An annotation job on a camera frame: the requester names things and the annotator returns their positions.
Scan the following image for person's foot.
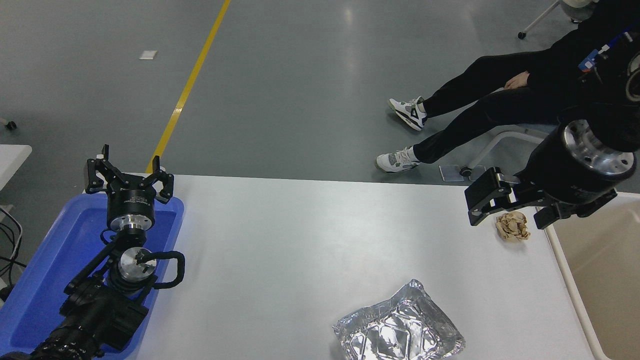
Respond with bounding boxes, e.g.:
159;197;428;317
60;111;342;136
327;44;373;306
375;146;421;175
387;96;429;132

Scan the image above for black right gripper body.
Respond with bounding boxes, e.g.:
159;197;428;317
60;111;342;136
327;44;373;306
519;129;635;218

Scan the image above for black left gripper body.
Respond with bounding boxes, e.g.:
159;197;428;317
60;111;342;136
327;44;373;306
106;186;156;224

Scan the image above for large pale bin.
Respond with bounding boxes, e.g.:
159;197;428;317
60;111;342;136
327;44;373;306
542;192;640;360

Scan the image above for person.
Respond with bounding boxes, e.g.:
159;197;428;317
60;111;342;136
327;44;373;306
375;0;640;175

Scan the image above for black cables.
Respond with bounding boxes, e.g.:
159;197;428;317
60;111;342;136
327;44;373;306
0;206;24;303

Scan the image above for crumpled tan paper ball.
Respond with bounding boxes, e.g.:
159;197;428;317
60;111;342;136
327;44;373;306
495;211;531;243

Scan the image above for person's hand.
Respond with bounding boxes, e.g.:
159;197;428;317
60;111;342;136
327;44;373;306
504;71;531;91

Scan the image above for blue plastic tray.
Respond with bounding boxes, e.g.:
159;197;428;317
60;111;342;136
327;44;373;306
0;192;185;358

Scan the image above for silver foil tray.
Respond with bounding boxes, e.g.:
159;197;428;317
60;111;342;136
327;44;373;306
332;279;466;360

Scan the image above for small white table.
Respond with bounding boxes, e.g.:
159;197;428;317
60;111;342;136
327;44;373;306
0;144;33;191

